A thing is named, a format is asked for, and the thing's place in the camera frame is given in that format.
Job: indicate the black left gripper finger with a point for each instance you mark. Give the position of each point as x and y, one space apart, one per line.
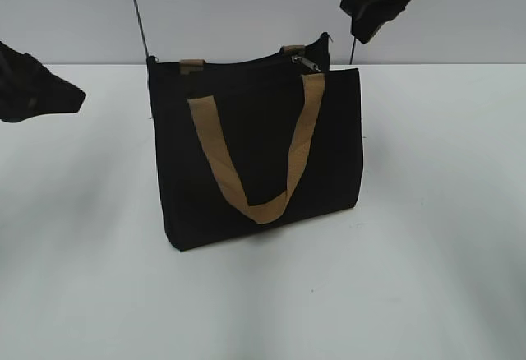
29 89

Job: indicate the black bag with tan handles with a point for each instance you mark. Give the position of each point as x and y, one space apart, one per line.
245 147

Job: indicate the silver zipper pull with ring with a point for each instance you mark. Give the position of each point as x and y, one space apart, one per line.
310 65

